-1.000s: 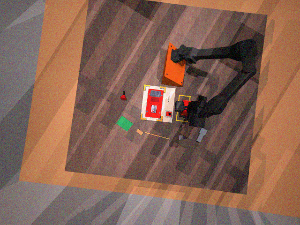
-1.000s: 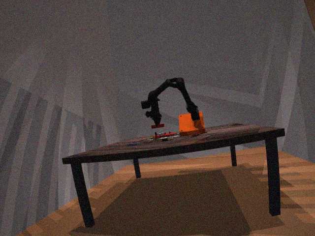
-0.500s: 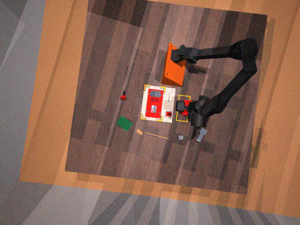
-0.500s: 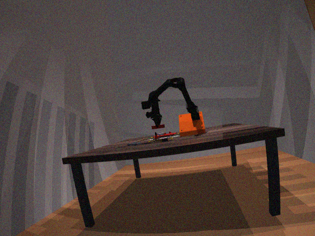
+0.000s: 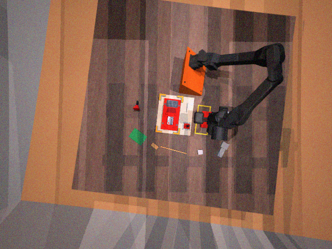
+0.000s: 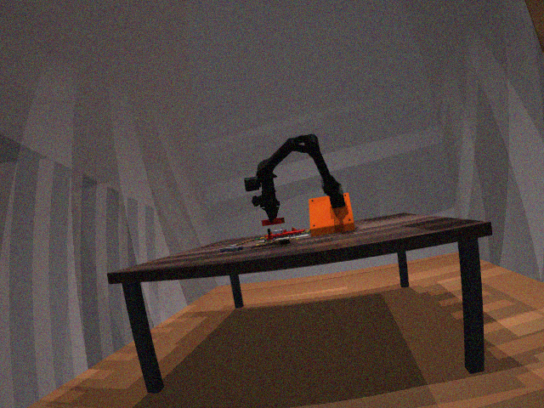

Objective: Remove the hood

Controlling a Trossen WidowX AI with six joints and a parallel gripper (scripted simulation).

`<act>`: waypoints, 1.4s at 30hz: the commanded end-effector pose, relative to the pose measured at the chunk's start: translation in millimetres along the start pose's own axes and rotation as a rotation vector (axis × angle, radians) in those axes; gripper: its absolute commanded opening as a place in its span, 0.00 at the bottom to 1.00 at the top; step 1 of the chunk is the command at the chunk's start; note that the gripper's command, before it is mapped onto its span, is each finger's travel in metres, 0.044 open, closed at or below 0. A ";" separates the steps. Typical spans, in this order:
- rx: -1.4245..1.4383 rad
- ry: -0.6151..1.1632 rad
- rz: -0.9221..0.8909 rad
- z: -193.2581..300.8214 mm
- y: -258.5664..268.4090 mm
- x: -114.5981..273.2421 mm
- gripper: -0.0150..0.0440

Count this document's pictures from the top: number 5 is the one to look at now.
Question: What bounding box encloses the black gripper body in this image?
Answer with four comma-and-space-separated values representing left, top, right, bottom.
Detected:
193, 112, 217, 125

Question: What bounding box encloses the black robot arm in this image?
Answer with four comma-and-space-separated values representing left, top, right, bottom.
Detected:
188, 43, 286, 141

